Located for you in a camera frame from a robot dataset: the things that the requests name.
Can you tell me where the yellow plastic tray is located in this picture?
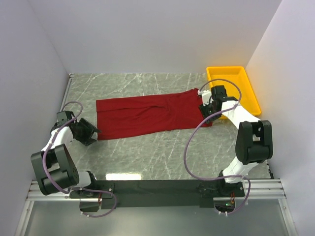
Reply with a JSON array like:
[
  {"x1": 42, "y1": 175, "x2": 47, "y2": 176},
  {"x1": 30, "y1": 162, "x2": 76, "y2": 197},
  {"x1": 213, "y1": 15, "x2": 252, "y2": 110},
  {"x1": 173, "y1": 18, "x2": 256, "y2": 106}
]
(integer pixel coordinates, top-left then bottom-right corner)
[{"x1": 206, "y1": 65, "x2": 262, "y2": 121}]

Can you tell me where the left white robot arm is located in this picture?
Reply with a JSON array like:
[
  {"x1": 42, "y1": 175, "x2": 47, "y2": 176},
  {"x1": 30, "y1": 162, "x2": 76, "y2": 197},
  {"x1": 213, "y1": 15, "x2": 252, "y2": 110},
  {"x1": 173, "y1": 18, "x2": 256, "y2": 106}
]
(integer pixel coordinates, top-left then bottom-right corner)
[{"x1": 31, "y1": 111, "x2": 101, "y2": 198}]

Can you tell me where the black base beam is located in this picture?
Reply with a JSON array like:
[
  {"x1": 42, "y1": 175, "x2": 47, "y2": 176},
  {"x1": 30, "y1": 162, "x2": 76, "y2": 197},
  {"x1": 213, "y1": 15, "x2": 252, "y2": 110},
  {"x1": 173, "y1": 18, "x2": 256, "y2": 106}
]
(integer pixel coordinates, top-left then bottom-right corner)
[{"x1": 68, "y1": 179, "x2": 247, "y2": 209}]

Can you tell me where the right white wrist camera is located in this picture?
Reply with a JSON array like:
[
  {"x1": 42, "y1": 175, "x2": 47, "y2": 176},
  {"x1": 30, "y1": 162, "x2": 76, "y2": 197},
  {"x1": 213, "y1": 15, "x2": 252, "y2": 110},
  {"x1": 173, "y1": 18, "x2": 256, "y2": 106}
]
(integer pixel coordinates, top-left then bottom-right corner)
[{"x1": 197, "y1": 90, "x2": 212, "y2": 106}]

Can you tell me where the red t shirt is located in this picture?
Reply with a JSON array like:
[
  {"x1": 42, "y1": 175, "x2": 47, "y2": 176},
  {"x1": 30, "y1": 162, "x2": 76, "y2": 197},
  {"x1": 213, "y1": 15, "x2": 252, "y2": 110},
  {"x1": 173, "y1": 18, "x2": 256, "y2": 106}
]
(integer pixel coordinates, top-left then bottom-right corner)
[{"x1": 96, "y1": 88, "x2": 204, "y2": 141}]

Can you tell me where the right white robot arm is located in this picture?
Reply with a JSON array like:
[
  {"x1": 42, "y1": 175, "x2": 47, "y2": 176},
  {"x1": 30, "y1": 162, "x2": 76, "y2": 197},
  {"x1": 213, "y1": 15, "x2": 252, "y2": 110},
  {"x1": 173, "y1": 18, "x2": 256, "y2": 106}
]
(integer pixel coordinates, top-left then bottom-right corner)
[{"x1": 197, "y1": 85, "x2": 273, "y2": 196}]

